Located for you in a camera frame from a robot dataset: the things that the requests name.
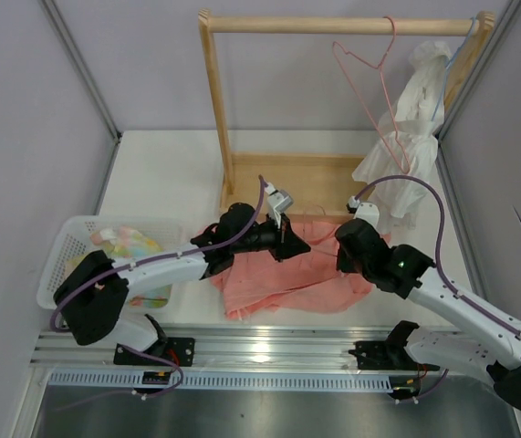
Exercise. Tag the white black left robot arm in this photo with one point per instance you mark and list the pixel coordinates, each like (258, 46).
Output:
(92, 299)

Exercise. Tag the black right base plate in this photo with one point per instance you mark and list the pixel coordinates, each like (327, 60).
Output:
(389, 354)

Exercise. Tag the white plastic laundry basket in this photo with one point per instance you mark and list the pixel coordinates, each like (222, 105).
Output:
(72, 244)

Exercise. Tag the slotted white cable duct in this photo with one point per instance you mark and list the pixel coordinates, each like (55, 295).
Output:
(210, 380)

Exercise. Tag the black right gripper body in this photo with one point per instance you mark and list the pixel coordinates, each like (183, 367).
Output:
(348, 265)

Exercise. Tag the floral pastel garment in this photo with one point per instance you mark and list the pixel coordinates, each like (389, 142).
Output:
(127, 242)

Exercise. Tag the aluminium mounting rail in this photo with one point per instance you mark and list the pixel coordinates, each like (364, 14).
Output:
(246, 349)

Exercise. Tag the wooden clothes rack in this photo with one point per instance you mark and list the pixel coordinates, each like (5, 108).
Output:
(322, 178)

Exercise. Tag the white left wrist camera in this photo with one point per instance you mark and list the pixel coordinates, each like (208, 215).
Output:
(278, 201)

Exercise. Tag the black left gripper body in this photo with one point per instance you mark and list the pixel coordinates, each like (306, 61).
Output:
(271, 237)

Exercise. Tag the aluminium frame post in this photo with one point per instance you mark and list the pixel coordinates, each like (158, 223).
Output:
(79, 65)
(481, 63)

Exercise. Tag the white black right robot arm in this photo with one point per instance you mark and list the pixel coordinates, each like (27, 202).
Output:
(490, 349)

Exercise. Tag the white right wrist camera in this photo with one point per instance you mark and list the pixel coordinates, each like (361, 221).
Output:
(364, 210)

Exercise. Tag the pink pleated skirt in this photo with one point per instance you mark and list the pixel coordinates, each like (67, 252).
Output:
(308, 282)

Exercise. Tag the left aluminium frame post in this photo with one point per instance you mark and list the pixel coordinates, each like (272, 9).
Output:
(79, 65)

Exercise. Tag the blue wire hanger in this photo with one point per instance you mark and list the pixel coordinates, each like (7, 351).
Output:
(447, 68)

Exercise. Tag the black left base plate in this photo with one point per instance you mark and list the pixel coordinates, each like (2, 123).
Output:
(180, 351)

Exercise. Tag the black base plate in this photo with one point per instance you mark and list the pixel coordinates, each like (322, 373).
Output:
(389, 354)
(180, 351)

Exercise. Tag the right aluminium frame post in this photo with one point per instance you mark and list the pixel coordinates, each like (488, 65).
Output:
(481, 63)

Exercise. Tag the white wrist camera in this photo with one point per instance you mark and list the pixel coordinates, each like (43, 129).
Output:
(278, 201)
(364, 210)

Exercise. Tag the white garment on hanger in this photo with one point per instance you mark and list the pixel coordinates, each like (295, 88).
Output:
(407, 141)

